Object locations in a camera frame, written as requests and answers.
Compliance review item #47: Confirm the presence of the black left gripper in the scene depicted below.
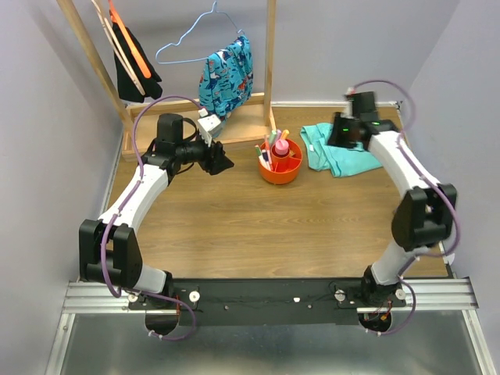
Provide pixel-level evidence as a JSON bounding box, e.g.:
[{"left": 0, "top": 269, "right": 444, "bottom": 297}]
[{"left": 176, "top": 130, "right": 234, "bottom": 175}]

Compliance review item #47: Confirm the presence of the orange pen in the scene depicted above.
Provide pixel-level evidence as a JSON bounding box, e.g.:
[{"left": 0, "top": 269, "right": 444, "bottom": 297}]
[{"left": 264, "top": 135, "right": 270, "bottom": 152}]

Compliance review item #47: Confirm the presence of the green grey highlighter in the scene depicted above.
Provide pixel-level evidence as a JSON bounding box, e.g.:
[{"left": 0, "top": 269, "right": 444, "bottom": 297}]
[{"left": 268, "top": 130, "right": 277, "bottom": 148}]

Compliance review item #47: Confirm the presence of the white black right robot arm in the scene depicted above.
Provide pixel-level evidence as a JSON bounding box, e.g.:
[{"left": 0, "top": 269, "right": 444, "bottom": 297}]
[{"left": 327, "top": 90, "right": 457, "bottom": 306}]

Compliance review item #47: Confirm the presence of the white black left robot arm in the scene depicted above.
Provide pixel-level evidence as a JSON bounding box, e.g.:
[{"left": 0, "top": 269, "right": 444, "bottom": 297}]
[{"left": 79, "top": 113, "right": 234, "bottom": 309}]

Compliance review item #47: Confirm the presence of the teal folded t-shirt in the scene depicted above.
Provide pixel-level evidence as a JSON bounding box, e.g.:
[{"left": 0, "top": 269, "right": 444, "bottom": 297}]
[{"left": 300, "top": 123, "right": 382, "bottom": 177}]

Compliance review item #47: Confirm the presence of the wooden clothes rack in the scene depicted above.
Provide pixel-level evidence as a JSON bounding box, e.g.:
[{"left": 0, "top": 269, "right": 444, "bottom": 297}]
[{"left": 56, "top": 0, "right": 279, "bottom": 163}]

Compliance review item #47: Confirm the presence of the orange round divided organizer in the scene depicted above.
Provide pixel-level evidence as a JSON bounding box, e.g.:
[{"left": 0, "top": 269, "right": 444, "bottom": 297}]
[{"left": 257, "top": 140, "right": 303, "bottom": 185}]

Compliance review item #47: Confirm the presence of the blue patterned hanging shirt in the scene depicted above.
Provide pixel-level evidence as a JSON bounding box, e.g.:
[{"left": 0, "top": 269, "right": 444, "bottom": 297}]
[{"left": 198, "top": 34, "right": 254, "bottom": 121}]

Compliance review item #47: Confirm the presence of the black hanging garment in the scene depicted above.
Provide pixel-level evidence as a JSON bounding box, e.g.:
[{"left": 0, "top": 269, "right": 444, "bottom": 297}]
[{"left": 112, "top": 22, "right": 163, "bottom": 104}]

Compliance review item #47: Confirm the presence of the light wooden hanger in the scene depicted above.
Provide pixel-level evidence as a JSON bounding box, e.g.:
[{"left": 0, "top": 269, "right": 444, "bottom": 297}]
[{"left": 91, "top": 0, "right": 145, "bottom": 95}]

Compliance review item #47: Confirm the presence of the orange plastic hanger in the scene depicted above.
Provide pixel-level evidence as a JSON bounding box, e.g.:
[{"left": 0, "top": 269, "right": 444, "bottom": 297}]
[{"left": 108, "top": 0, "right": 152, "bottom": 78}]

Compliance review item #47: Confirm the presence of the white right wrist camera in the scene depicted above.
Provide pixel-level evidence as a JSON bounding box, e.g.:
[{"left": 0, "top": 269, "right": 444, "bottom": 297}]
[{"left": 342, "top": 87, "right": 362, "bottom": 119}]

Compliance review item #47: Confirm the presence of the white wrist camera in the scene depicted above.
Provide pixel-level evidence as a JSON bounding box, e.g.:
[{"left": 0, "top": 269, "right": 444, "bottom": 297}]
[
  {"left": 197, "top": 114, "right": 223, "bottom": 146},
  {"left": 342, "top": 87, "right": 362, "bottom": 119}
]

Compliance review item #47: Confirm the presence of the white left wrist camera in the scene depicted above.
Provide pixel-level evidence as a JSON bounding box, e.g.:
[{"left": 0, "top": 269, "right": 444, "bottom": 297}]
[{"left": 197, "top": 114, "right": 223, "bottom": 146}]

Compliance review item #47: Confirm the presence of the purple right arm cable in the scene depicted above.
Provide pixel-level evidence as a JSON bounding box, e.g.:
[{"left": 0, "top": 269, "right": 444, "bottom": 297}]
[{"left": 349, "top": 80, "right": 462, "bottom": 339}]

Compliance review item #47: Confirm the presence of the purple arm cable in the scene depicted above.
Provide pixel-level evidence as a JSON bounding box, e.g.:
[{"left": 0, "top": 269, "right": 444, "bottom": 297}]
[
  {"left": 349, "top": 80, "right": 462, "bottom": 339},
  {"left": 100, "top": 95, "right": 210, "bottom": 342}
]

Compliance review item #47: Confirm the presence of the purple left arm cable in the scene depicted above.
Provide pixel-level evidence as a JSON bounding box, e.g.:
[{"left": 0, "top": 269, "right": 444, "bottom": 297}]
[{"left": 100, "top": 95, "right": 210, "bottom": 342}]

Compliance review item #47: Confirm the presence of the light blue wire hanger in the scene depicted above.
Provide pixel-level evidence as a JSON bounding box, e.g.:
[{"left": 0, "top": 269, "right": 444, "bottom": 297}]
[{"left": 155, "top": 1, "right": 245, "bottom": 66}]

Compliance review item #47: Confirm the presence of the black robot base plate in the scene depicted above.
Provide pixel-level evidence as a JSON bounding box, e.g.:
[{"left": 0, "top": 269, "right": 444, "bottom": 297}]
[{"left": 128, "top": 277, "right": 407, "bottom": 327}]

